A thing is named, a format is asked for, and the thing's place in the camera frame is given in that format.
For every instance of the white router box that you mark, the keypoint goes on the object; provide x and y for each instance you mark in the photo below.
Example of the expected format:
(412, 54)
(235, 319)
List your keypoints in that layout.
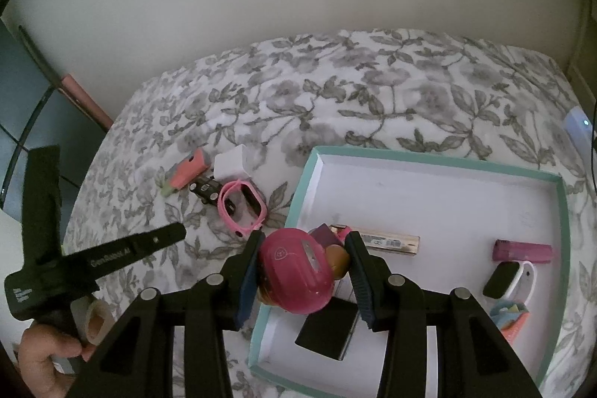
(578, 127)

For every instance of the white box with teal rim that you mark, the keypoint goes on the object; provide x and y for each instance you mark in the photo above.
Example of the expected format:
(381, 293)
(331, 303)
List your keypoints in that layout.
(419, 193)

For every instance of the magenta tube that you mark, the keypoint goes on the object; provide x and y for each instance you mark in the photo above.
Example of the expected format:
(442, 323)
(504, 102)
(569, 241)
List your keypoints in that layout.
(522, 252)

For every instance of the gold metal bar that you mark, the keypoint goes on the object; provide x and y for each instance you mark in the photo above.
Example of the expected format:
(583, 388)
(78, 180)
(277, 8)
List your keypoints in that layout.
(392, 242)

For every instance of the dark blue cabinet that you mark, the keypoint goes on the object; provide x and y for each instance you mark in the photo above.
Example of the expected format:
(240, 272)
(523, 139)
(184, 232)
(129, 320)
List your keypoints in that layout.
(23, 99)

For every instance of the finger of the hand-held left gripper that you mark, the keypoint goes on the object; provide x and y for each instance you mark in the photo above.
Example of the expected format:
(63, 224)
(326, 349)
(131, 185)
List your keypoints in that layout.
(121, 251)
(44, 202)

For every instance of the pink smartwatch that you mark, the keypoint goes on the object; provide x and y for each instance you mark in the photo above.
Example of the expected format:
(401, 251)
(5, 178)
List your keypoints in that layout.
(254, 197)

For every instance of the person's left hand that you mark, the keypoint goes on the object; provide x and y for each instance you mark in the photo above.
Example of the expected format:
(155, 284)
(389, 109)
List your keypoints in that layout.
(46, 356)

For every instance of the small black toy car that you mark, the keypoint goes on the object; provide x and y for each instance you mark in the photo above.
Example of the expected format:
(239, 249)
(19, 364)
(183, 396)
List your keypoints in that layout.
(205, 188)

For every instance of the black wallet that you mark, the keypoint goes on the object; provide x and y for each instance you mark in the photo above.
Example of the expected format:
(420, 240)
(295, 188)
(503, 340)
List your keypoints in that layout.
(326, 328)

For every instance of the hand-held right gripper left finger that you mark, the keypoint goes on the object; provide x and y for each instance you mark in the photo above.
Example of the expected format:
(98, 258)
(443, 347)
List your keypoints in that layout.
(249, 281)

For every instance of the white charger cube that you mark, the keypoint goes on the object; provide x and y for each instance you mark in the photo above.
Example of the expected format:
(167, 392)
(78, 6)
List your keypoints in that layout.
(231, 165)

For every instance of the white smartwatch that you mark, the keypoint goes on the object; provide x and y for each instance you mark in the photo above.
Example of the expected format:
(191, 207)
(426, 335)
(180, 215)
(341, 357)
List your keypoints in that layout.
(501, 279)

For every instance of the pink helmet toy figure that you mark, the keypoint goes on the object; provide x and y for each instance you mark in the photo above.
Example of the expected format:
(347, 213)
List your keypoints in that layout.
(294, 267)

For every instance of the purple small object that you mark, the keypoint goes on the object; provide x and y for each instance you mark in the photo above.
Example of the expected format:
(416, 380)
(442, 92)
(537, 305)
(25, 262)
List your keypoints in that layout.
(322, 235)

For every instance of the tape roll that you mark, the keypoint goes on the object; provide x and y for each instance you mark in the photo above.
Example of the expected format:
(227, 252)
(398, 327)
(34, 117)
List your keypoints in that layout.
(93, 308)

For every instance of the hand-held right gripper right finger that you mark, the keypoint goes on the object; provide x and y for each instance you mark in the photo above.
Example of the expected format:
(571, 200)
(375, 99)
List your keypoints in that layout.
(361, 281)

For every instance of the coral and green case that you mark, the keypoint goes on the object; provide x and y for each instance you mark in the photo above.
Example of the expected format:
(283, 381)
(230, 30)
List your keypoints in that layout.
(186, 172)

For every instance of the pink headboard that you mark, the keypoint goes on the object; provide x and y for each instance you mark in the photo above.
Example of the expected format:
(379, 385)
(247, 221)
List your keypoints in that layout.
(86, 99)

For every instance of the grey floral bedspread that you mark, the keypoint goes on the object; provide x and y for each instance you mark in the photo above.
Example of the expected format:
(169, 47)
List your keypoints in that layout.
(373, 90)

